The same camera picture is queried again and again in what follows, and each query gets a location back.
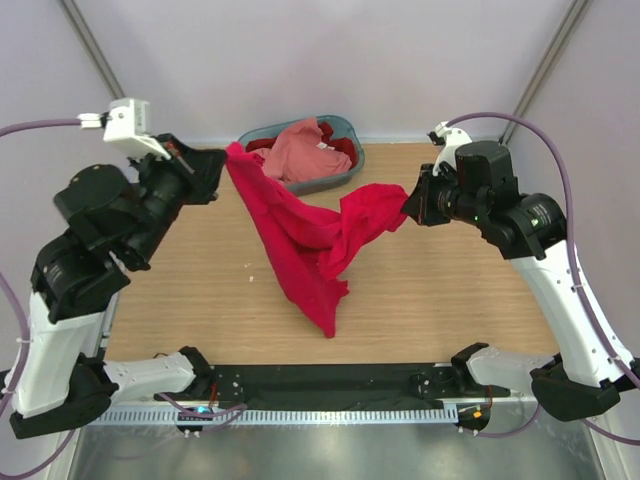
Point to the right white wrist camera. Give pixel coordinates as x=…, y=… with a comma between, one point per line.
x=447, y=140

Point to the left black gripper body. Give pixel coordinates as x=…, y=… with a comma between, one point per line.
x=195, y=188

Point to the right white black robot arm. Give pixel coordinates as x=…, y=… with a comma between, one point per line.
x=474, y=183

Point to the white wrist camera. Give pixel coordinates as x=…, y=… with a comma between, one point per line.
x=126, y=126
x=447, y=140

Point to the perforated metal cable tray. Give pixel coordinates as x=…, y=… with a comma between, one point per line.
x=138, y=415

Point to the magenta red t shirt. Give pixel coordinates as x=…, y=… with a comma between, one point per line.
x=307, y=246

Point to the salmon pink t shirt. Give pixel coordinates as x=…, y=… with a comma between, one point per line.
x=299, y=155

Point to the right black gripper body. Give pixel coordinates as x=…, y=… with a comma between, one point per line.
x=440, y=199

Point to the aluminium frame post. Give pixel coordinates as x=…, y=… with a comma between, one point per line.
x=91, y=47
x=559, y=41

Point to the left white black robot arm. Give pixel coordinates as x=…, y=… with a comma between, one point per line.
x=114, y=227

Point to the teal plastic laundry basin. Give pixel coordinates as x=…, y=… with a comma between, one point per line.
x=321, y=184

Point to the right aluminium frame post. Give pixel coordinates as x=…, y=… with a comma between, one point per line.
x=559, y=41

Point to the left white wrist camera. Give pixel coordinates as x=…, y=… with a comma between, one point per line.
x=126, y=126

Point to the left aluminium frame post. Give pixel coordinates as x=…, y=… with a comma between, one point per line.
x=91, y=47

